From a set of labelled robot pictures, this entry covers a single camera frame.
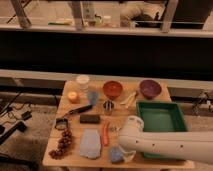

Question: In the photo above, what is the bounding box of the blue sponge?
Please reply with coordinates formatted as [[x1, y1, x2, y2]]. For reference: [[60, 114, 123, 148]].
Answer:
[[109, 147, 124, 163]]

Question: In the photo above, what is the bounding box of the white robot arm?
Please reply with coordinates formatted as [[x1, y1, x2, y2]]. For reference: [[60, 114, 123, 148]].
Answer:
[[118, 115, 213, 165]]

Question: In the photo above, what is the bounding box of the orange bowl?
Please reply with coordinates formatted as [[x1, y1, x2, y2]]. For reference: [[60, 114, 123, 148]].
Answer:
[[103, 81, 123, 100]]

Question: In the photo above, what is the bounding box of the purple bowl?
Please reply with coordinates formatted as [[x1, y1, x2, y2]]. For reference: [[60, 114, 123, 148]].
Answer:
[[139, 80, 162, 99]]

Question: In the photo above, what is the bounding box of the metal fork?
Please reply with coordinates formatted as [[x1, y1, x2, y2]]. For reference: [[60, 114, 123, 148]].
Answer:
[[109, 126, 121, 132]]

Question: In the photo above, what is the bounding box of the orange carrot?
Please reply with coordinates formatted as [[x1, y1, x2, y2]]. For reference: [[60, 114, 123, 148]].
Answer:
[[102, 121, 109, 146]]

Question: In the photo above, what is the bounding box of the blue grey cloth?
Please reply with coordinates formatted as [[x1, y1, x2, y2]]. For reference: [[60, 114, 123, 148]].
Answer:
[[79, 129, 101, 159]]

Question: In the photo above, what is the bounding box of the wooden table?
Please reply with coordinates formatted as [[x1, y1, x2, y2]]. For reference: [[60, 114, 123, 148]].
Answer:
[[43, 81, 195, 170]]

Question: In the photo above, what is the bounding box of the green plastic tray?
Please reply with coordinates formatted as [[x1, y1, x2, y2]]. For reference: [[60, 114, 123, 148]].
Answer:
[[135, 100, 189, 160]]

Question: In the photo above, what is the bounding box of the cream wooden utensil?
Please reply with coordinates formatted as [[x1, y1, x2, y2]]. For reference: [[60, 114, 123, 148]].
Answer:
[[121, 91, 138, 108]]

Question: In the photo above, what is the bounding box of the black rectangular block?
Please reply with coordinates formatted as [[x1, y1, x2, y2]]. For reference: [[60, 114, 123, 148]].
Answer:
[[80, 114, 100, 124]]

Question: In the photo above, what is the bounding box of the bunch of dark grapes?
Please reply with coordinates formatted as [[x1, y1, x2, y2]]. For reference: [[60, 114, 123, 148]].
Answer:
[[49, 129, 72, 159]]

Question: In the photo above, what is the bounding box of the blue plastic cup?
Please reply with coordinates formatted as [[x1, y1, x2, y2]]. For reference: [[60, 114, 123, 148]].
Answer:
[[87, 91, 99, 105]]

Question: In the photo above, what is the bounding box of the black round tin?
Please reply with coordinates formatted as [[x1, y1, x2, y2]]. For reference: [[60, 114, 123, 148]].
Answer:
[[55, 118, 68, 130]]

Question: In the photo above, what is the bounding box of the yellow round fruit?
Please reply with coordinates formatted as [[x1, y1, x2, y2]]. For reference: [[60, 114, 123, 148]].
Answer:
[[67, 91, 79, 103]]

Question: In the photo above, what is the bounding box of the white lidded container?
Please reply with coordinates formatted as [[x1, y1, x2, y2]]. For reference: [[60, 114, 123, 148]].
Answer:
[[76, 75, 90, 92]]

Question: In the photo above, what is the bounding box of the seated person in background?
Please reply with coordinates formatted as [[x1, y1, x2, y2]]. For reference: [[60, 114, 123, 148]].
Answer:
[[120, 0, 166, 27]]

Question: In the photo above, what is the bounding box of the black handled knife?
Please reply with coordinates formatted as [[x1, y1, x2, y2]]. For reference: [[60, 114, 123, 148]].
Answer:
[[62, 105, 93, 118]]

